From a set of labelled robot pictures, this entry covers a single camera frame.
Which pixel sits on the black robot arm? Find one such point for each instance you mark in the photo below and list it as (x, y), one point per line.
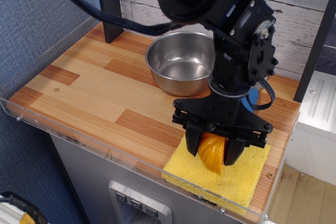
(243, 31)

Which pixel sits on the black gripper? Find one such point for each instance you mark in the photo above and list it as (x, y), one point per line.
(221, 116)

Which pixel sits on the yellow sponge cloth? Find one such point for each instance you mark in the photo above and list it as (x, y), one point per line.
(236, 185)

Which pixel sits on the clear acrylic edge guard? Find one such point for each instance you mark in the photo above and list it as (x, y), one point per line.
(104, 97)

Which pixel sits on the silver dispenser button panel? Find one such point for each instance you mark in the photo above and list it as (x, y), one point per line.
(131, 206)

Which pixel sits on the black right vertical post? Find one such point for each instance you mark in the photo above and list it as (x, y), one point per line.
(316, 49)

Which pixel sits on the stainless steel bowl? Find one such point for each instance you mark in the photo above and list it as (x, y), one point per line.
(181, 62)

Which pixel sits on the orange toy fruit half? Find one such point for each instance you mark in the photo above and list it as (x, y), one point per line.
(211, 151)

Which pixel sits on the blue handled metal fork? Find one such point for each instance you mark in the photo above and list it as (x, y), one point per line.
(253, 97)

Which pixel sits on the silver toy fridge cabinet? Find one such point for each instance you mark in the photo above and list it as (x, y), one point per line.
(90, 175)

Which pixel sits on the yellow black object bottom left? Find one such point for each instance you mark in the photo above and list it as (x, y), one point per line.
(15, 209)

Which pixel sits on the white toy sink unit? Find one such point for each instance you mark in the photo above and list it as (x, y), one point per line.
(311, 149)

